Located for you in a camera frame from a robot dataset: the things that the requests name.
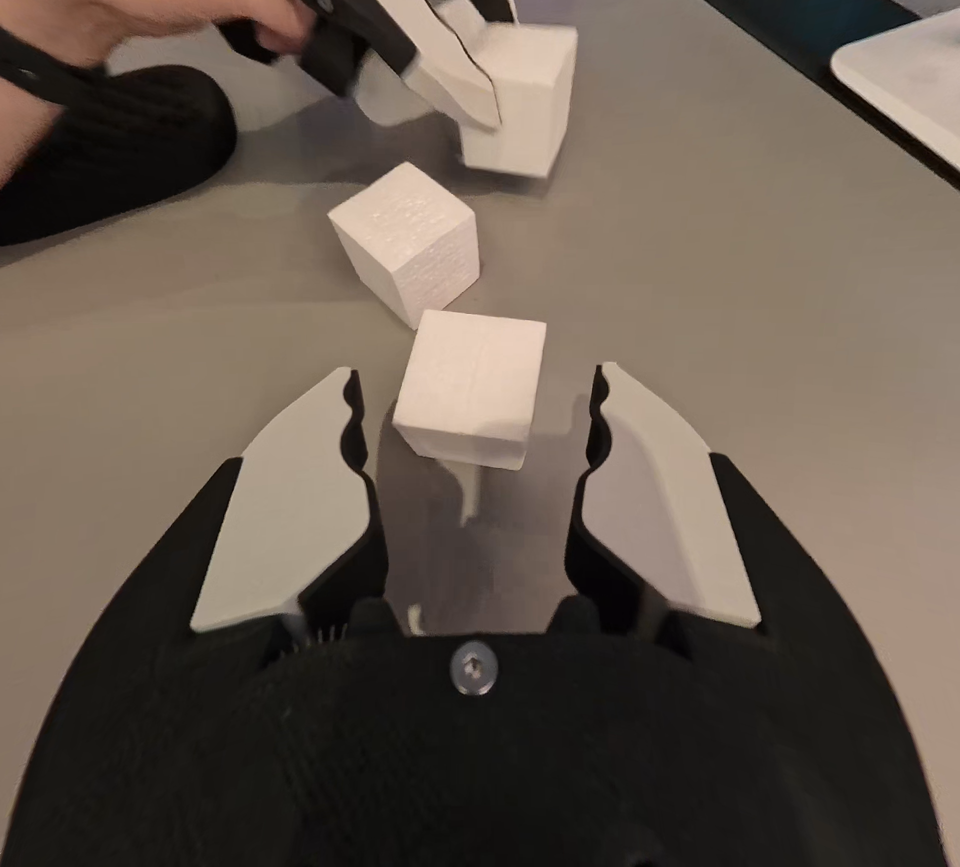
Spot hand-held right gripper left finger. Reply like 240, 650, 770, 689
189, 366, 391, 643

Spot black padded wrist rest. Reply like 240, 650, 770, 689
0, 66, 239, 247

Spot white hard foam cube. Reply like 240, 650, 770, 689
392, 309, 547, 471
456, 23, 580, 180
327, 162, 480, 330

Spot black wrist watch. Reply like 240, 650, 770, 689
0, 27, 99, 107

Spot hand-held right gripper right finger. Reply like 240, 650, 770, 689
564, 361, 764, 643

